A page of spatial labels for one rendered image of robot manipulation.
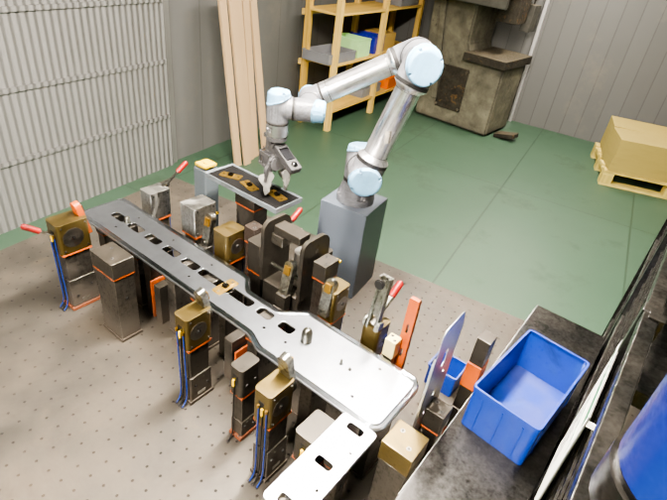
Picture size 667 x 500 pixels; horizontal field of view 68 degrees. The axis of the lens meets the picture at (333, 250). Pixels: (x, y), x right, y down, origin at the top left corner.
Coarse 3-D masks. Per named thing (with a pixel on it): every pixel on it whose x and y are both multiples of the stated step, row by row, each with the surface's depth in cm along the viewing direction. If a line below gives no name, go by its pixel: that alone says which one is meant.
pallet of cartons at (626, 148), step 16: (608, 128) 576; (624, 128) 546; (640, 128) 552; (656, 128) 560; (608, 144) 547; (624, 144) 510; (640, 144) 506; (656, 144) 509; (608, 160) 533; (624, 160) 518; (640, 160) 514; (656, 160) 510; (608, 176) 529; (624, 176) 524; (640, 176) 521; (656, 176) 517; (640, 192) 528; (656, 192) 528
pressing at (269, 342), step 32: (96, 224) 180; (128, 224) 182; (160, 224) 184; (160, 256) 168; (192, 256) 170; (192, 288) 156; (256, 320) 147; (288, 320) 149; (320, 320) 150; (288, 352) 138; (320, 352) 139; (352, 352) 141; (320, 384) 130; (352, 384) 131; (384, 384) 132; (416, 384) 133; (352, 416) 123; (384, 416) 124
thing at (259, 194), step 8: (224, 168) 194; (232, 168) 195; (216, 176) 187; (248, 176) 190; (232, 184) 183; (240, 184) 184; (256, 184) 186; (248, 192) 179; (256, 192) 180; (280, 192) 182; (288, 192) 183; (264, 200) 175; (272, 200) 176; (288, 200) 178
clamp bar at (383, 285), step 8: (376, 280) 134; (384, 280) 136; (392, 280) 136; (376, 288) 135; (384, 288) 138; (376, 296) 139; (384, 296) 137; (376, 304) 141; (384, 304) 139; (368, 312) 142; (376, 312) 141; (368, 320) 143; (376, 320) 141
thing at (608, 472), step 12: (624, 432) 25; (612, 444) 24; (612, 456) 24; (600, 468) 24; (612, 468) 23; (600, 480) 24; (612, 480) 23; (624, 480) 22; (600, 492) 23; (612, 492) 22; (624, 492) 22
